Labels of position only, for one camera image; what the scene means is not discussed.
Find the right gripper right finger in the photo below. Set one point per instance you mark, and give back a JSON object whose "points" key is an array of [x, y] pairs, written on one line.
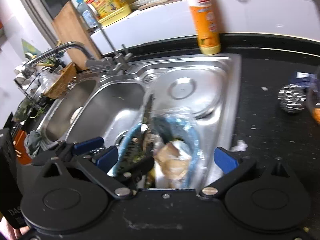
{"points": [[234, 169]]}

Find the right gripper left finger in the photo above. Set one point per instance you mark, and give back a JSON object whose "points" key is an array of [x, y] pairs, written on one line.
{"points": [[96, 169]]}

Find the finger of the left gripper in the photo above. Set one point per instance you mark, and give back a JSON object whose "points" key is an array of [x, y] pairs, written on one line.
{"points": [[68, 150], [136, 171]]}

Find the crinkled clear foil wrapper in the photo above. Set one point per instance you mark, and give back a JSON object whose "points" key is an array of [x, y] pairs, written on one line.
{"points": [[137, 143]]}

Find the clear plastic bag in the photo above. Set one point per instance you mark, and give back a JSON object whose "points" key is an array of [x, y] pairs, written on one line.
{"points": [[172, 165]]}

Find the steel wool ball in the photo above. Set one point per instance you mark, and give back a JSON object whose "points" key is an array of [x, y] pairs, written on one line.
{"points": [[291, 98]]}

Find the orange carrot slice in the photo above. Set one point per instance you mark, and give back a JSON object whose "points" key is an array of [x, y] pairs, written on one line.
{"points": [[316, 114]]}

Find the clear glass bowl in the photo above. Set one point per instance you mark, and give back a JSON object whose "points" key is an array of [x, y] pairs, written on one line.
{"points": [[312, 96]]}

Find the blue cookie snack packet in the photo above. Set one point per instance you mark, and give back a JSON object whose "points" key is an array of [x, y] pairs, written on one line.
{"points": [[302, 79]]}

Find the person's left hand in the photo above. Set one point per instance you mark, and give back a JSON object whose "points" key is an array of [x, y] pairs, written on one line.
{"points": [[10, 233]]}

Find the white paper scrap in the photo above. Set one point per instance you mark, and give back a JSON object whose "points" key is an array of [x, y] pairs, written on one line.
{"points": [[240, 146]]}

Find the blue bin with plastic liner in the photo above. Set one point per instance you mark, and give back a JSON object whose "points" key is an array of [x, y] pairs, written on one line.
{"points": [[176, 124]]}

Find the stainless steel sink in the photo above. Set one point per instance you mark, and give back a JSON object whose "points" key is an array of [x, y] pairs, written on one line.
{"points": [[108, 106]]}

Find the wicker basket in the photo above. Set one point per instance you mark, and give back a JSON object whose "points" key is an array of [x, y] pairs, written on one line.
{"points": [[58, 88]]}

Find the round sink lid cover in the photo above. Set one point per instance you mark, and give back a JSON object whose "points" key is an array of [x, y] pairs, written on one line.
{"points": [[199, 90]]}

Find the dish drying rack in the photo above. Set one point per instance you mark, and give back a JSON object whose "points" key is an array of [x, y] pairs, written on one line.
{"points": [[44, 75]]}

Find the main sink faucet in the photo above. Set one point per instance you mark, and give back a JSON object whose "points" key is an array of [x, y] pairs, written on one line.
{"points": [[91, 62]]}

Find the wooden cutting board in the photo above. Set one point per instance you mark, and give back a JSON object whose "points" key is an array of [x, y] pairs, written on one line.
{"points": [[69, 27]]}

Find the plastic water bottle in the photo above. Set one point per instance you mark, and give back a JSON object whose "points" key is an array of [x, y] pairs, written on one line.
{"points": [[86, 14]]}

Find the yellow detergent jug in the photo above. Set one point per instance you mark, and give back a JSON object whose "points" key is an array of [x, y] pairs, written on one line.
{"points": [[110, 11]]}

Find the orange dish soap bottle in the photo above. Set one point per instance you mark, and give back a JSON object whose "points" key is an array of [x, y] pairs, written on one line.
{"points": [[205, 26]]}

